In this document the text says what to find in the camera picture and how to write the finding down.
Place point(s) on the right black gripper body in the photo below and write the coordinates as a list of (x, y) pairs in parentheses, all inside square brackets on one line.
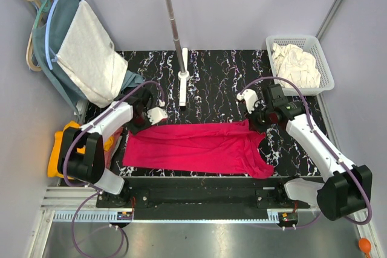
[(257, 122)]

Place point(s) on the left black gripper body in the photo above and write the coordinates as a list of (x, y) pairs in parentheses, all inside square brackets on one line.
[(138, 123)]

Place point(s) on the red t shirt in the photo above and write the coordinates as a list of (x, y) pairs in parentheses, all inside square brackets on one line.
[(221, 148)]

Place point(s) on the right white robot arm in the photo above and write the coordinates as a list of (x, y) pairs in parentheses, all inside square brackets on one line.
[(346, 187)]

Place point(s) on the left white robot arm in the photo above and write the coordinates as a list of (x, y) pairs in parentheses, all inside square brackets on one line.
[(82, 158)]

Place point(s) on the pink folded t shirt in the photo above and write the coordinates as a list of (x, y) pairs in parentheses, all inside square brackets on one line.
[(111, 145)]

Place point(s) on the cream white t shirt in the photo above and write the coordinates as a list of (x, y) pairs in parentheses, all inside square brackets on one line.
[(296, 65)]

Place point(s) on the white plastic basket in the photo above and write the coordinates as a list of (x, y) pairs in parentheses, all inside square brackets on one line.
[(311, 45)]

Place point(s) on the white hanging towel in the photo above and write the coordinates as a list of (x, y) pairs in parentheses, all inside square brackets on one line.
[(88, 57)]

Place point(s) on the yellow folded t shirt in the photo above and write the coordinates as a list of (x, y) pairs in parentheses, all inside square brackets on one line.
[(52, 170)]

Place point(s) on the light blue hanger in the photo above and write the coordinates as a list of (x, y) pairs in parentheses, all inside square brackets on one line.
[(60, 17)]

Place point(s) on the blue grey hanging shirt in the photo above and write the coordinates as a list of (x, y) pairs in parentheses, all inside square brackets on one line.
[(59, 79)]

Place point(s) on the orange ball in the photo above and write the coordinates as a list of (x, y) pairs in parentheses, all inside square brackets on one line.
[(365, 247)]

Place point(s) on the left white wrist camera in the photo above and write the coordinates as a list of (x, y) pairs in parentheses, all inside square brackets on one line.
[(157, 114)]

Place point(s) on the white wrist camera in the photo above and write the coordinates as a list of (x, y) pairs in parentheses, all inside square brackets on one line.
[(249, 98), (157, 114)]

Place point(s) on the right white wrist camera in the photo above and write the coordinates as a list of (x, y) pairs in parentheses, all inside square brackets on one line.
[(249, 98)]

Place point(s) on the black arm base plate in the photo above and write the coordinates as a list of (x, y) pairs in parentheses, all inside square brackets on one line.
[(207, 199)]

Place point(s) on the aluminium frame rail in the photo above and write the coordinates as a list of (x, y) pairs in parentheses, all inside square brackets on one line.
[(71, 204)]

